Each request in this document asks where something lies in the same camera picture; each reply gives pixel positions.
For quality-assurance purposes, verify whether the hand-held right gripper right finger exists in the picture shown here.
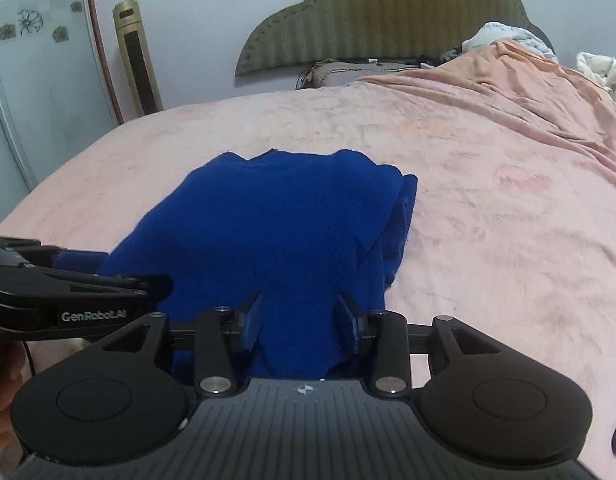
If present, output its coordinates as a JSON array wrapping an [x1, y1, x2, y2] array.
[[337, 293, 494, 400]]

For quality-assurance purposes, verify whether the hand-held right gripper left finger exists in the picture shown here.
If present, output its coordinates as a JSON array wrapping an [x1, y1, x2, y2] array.
[[90, 291, 263, 397]]

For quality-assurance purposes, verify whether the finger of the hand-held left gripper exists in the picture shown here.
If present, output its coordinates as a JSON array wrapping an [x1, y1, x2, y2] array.
[[0, 261, 175, 307], [0, 235, 66, 267]]

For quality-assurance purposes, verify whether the blue beaded sweater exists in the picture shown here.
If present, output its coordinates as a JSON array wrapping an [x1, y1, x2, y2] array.
[[53, 148, 419, 381]]

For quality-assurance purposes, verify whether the floral frosted glass door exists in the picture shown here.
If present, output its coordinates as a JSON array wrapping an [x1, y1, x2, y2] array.
[[0, 0, 125, 196]]

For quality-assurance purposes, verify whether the gold tower fan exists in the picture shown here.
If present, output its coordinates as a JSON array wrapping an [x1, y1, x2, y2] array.
[[112, 1, 163, 120]]

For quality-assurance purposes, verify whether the brown pillow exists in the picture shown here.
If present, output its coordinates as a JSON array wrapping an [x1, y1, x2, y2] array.
[[295, 59, 423, 90]]

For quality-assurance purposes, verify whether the peach bed sheet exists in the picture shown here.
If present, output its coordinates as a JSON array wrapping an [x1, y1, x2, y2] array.
[[360, 37, 616, 171]]

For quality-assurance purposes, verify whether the green padded headboard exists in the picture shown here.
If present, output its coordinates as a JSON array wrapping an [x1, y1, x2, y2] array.
[[235, 0, 556, 78]]

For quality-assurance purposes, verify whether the white printed quilt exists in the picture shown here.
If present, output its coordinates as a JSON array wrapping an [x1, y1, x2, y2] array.
[[462, 21, 557, 61]]

